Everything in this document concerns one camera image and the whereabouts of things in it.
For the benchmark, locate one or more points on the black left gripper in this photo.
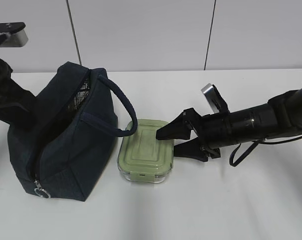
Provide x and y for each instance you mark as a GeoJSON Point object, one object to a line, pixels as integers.
{"type": "Point", "coordinates": [16, 103]}

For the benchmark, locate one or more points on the green lid glass container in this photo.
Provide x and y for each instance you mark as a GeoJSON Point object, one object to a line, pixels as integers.
{"type": "Point", "coordinates": [144, 159]}

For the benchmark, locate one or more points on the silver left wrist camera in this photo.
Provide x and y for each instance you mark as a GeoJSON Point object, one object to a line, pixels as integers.
{"type": "Point", "coordinates": [13, 35]}

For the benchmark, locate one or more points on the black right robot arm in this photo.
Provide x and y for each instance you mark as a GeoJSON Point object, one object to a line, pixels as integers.
{"type": "Point", "coordinates": [280, 118]}

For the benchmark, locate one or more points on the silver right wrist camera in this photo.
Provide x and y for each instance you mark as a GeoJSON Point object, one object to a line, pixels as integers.
{"type": "Point", "coordinates": [214, 99]}

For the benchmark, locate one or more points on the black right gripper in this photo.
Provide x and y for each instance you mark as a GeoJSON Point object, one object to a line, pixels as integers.
{"type": "Point", "coordinates": [210, 129]}

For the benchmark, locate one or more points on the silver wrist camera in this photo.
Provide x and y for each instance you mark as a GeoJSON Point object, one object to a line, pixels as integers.
{"type": "Point", "coordinates": [13, 35]}
{"type": "Point", "coordinates": [214, 99]}

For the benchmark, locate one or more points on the dark navy lunch bag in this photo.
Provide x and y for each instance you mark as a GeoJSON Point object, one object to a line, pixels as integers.
{"type": "Point", "coordinates": [80, 114]}

